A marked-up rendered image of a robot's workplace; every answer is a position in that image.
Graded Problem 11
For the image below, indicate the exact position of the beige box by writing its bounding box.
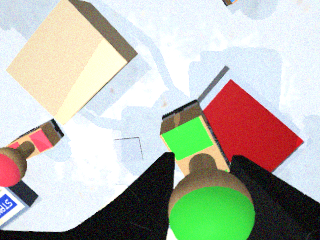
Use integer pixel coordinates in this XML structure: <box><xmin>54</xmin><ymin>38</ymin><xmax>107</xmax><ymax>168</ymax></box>
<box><xmin>5</xmin><ymin>0</ymin><xmax>139</xmax><ymax>125</ymax></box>

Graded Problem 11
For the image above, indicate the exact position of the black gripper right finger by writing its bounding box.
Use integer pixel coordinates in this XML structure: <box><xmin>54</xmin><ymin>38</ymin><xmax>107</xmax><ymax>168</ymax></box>
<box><xmin>229</xmin><ymin>155</ymin><xmax>320</xmax><ymax>240</ymax></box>

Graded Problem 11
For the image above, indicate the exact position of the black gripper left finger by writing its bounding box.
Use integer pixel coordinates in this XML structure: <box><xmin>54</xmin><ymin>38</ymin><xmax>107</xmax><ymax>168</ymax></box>
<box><xmin>0</xmin><ymin>152</ymin><xmax>175</xmax><ymax>240</ymax></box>

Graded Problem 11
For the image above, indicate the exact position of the wooden stamp with green top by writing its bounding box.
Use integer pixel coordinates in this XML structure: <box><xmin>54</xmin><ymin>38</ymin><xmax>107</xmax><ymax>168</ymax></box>
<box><xmin>159</xmin><ymin>99</ymin><xmax>255</xmax><ymax>240</ymax></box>

